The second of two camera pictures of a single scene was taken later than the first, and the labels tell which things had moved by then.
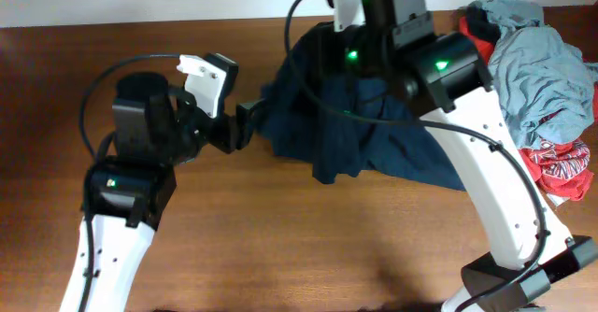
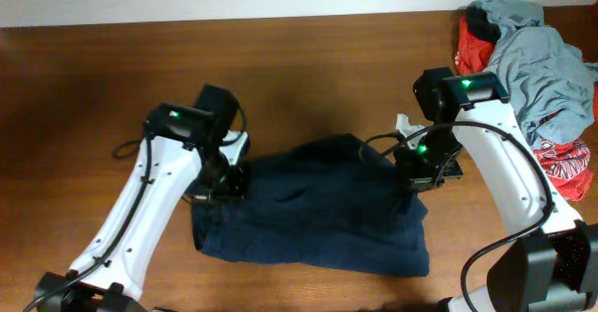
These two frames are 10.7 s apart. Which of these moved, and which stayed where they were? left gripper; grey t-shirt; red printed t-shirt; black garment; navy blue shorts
Moved: left gripper; navy blue shorts
Stayed: grey t-shirt; red printed t-shirt; black garment
